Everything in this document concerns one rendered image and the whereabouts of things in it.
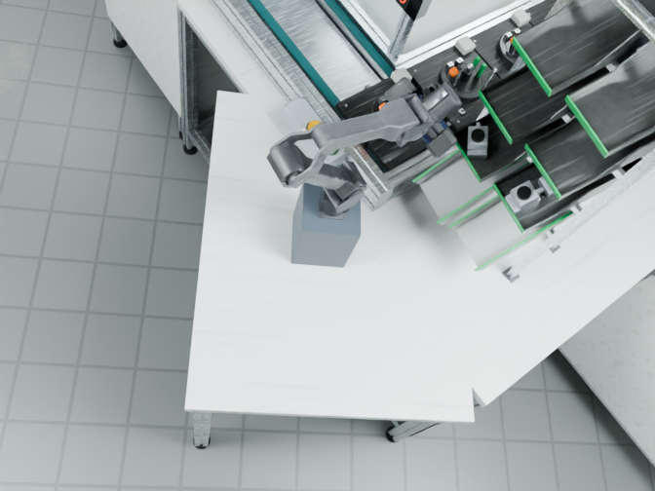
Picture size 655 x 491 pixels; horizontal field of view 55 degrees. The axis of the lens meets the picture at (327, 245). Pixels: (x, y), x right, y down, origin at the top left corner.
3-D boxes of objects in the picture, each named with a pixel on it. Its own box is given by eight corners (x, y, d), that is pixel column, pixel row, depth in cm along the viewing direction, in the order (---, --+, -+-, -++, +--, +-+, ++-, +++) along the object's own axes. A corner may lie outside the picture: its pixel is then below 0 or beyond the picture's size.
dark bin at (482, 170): (479, 183, 145) (480, 172, 138) (450, 137, 149) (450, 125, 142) (591, 124, 143) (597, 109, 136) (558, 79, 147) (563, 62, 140)
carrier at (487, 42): (514, 99, 189) (533, 72, 178) (463, 43, 195) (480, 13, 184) (566, 70, 198) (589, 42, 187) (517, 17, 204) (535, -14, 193)
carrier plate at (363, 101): (386, 172, 170) (389, 169, 168) (334, 107, 176) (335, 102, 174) (451, 135, 179) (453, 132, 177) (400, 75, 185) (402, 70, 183)
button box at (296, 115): (323, 174, 172) (327, 163, 167) (280, 118, 177) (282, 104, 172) (343, 164, 175) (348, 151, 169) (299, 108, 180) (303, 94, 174)
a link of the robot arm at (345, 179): (277, 187, 116) (303, 167, 113) (259, 156, 118) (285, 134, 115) (352, 204, 144) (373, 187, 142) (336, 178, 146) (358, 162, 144)
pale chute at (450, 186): (443, 225, 162) (437, 223, 159) (418, 183, 166) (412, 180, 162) (540, 162, 151) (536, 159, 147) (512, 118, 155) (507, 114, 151)
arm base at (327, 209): (318, 217, 148) (323, 206, 143) (319, 193, 151) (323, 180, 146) (347, 220, 150) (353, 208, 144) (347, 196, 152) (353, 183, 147)
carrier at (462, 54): (454, 133, 180) (472, 107, 169) (404, 73, 186) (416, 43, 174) (513, 100, 189) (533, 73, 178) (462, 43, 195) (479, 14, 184)
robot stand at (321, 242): (290, 263, 164) (301, 230, 146) (292, 215, 170) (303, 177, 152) (343, 268, 166) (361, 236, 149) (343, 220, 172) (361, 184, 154)
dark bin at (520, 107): (510, 145, 131) (512, 131, 124) (478, 95, 135) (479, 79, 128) (635, 78, 129) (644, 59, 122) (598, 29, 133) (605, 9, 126)
